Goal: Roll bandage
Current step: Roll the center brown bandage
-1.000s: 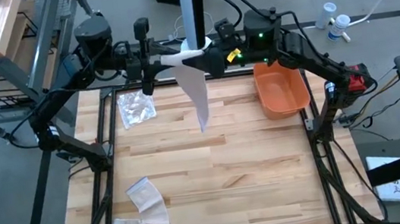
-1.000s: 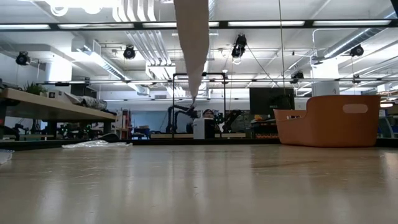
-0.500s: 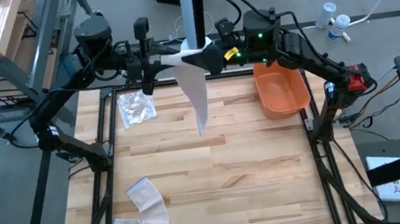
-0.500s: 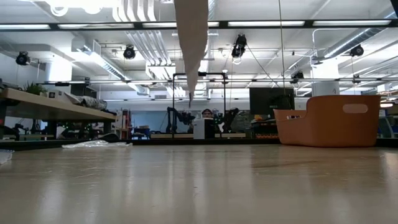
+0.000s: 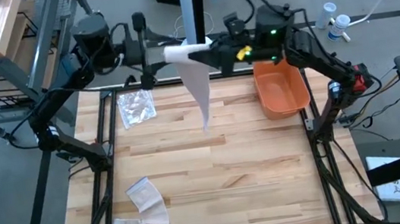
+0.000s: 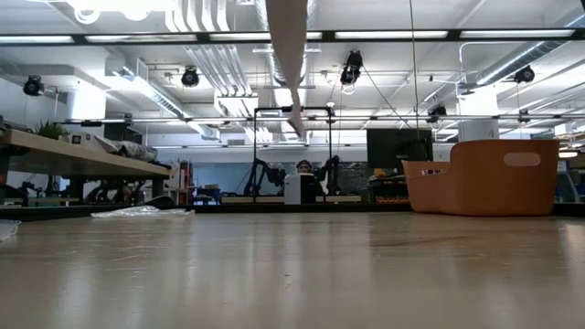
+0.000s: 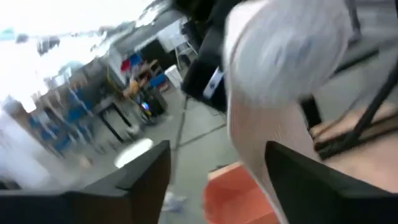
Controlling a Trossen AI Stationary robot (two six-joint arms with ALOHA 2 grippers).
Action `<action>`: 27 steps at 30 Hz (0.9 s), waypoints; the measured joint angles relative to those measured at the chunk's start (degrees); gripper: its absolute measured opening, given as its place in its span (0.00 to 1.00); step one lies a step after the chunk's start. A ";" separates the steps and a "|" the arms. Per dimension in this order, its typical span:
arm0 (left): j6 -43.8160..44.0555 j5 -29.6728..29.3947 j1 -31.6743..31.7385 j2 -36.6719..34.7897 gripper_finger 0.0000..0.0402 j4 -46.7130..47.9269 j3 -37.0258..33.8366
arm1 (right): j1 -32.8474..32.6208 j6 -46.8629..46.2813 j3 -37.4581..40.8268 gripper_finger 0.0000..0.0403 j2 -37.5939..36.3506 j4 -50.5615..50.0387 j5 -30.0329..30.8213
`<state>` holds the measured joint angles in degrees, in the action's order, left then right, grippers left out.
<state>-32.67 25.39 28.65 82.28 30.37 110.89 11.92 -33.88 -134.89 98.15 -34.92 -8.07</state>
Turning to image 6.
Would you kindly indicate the black overhead frame bar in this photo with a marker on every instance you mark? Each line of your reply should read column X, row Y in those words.
column 453, row 34

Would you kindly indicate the background black robot arm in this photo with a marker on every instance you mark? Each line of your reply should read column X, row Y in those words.
column 332, row 171
column 262, row 171

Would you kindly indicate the orange plastic basket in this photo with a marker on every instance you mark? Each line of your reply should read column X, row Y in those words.
column 480, row 183

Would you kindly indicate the person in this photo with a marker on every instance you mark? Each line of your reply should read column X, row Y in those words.
column 304, row 166

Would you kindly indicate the wooden side table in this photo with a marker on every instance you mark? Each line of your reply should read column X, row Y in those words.
column 91, row 161

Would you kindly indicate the black ceiling camera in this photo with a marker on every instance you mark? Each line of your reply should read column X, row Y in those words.
column 190, row 77
column 34, row 86
column 437, row 113
column 524, row 74
column 352, row 68

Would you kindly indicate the black table frame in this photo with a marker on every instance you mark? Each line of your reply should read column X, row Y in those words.
column 45, row 212

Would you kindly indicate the white labelled box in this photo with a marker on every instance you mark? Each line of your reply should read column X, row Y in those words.
column 82, row 139

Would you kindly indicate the black monitor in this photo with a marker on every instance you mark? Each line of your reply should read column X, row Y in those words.
column 388, row 146

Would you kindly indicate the white elastic bandage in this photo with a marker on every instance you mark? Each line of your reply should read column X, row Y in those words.
column 288, row 36

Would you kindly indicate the potted green plant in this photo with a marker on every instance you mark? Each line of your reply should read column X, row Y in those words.
column 51, row 130

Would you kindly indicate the dark shelf colourful items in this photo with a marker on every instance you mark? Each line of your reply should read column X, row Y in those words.
column 386, row 187

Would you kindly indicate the grey cloth bundle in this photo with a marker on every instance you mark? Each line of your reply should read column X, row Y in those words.
column 132, row 150

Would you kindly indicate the white box appliance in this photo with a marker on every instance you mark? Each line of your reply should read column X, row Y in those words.
column 297, row 189

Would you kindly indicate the clear plastic wrapper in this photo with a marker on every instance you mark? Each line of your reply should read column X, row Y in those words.
column 137, row 212

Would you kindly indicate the red white shelf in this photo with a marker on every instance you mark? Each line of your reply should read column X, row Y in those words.
column 183, row 180

